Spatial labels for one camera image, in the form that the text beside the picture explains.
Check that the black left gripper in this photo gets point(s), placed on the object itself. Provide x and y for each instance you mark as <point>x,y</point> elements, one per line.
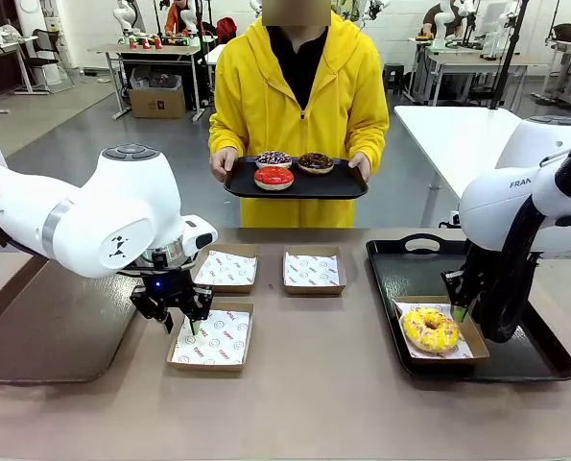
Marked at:
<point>162,288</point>

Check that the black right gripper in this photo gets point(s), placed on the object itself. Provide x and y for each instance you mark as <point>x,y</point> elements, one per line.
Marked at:
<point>474,274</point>

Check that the brown cardboard food box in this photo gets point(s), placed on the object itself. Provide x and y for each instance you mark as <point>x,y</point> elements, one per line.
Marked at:
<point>237,289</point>
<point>314,290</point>
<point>203,367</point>
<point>479,343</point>

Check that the yellow sprinkled donut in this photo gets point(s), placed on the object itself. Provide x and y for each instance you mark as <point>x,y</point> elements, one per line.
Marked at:
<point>417,333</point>

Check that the white smiley print paper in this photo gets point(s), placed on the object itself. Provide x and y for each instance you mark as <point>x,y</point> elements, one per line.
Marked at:
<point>230,269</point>
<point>313,269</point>
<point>465,354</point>
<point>222,338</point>

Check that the red glazed donut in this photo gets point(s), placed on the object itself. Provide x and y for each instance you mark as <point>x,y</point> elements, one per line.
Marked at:
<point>266,178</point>

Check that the purple sprinkled donut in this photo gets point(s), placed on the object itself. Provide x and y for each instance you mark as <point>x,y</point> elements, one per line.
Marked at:
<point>266,158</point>

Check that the small black serving tray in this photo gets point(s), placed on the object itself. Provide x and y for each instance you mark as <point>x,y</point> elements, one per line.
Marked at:
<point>323,185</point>

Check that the chocolate nut donut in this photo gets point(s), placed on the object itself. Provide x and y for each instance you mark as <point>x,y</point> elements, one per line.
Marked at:
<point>309,165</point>

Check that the yellow-sleeved left forearm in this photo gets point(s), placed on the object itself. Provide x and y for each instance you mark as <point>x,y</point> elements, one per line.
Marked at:
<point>373,137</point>

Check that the yellow-sleeved right forearm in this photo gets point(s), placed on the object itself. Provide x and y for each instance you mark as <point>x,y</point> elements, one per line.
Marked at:
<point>222,134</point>

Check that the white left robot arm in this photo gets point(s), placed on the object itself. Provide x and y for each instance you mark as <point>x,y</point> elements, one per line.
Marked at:
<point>98,216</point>

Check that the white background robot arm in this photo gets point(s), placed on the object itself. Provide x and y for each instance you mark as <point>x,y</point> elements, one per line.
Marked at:
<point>122,14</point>

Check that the dark brown serving tray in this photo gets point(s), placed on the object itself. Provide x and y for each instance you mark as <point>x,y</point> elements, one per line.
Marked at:
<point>64,331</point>

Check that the person's right hand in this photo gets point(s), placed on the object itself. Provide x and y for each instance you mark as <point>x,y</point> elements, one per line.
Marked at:
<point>220,165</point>

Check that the person's left hand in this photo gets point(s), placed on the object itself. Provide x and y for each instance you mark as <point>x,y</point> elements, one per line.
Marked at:
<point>362,165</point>

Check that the large white table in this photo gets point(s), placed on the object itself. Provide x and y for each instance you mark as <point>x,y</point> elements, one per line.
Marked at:
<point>448,139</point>

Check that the brown cardboard shipping box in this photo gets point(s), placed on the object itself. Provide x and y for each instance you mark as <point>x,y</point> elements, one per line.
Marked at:
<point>158,103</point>

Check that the dark plastic stool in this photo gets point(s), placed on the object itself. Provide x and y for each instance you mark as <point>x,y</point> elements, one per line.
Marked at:
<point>393,77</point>

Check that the grey background workbench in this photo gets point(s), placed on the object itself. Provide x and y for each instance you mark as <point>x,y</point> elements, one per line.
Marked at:
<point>477,61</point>

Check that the person in yellow hoodie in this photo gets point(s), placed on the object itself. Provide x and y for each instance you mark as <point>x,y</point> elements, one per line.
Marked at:
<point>275,96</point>

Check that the black stand pole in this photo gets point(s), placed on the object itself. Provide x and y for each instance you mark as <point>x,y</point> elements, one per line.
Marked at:
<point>508,57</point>

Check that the white height-adjustable desk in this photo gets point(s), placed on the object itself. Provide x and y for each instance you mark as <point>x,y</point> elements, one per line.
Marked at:
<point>213,55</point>

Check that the wooden-top workbench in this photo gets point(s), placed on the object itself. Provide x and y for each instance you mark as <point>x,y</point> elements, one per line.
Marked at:
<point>146,48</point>

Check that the person in brown top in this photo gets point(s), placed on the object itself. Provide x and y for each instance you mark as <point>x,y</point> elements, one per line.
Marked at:
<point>441,19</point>

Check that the person in orange top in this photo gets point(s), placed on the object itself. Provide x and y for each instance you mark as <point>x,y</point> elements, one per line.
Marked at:
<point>174,19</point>

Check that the black office chair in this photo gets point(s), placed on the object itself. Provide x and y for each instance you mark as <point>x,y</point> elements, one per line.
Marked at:
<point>44,43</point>

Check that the white side desk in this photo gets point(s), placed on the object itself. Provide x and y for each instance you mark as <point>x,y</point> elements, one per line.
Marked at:
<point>7,45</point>

